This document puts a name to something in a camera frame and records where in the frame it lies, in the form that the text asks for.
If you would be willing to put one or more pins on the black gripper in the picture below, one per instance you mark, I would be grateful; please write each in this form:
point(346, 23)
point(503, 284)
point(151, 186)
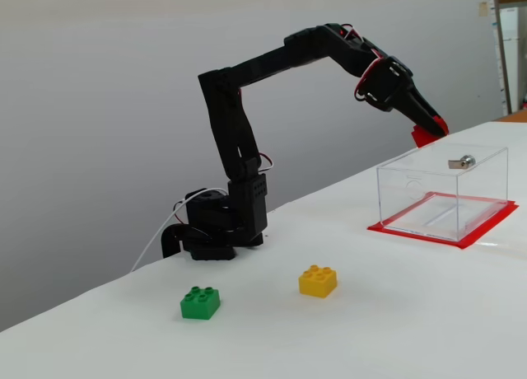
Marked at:
point(405, 94)

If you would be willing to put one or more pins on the red lego brick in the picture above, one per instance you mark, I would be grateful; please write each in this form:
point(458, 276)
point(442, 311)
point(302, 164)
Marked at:
point(422, 139)

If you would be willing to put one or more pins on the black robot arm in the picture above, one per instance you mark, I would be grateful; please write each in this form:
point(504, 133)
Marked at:
point(230, 140)

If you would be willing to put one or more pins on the silver metal box lock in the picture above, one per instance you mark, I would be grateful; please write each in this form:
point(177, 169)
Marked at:
point(465, 161)

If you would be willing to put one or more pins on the transparent plastic box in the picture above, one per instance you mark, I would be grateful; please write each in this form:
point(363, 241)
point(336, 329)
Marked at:
point(411, 206)

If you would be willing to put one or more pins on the yellow lego brick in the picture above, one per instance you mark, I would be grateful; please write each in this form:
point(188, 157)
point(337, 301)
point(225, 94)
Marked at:
point(317, 286)

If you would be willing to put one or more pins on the green lego brick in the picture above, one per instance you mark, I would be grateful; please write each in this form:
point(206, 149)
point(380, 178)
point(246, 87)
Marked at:
point(199, 309)

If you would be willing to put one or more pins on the wooden table edge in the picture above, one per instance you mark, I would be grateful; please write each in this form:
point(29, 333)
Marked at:
point(514, 116)

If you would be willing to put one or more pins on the beige paper tag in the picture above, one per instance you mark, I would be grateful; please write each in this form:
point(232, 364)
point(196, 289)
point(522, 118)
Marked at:
point(483, 9)

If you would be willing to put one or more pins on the black table clamp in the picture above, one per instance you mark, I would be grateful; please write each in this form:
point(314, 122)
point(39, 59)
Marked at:
point(169, 241)

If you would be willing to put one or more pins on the grey metal shelf post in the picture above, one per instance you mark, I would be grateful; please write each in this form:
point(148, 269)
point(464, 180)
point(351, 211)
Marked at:
point(501, 45)

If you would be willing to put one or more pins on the red base plate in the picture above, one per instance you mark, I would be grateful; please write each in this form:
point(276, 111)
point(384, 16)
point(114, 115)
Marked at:
point(411, 232)

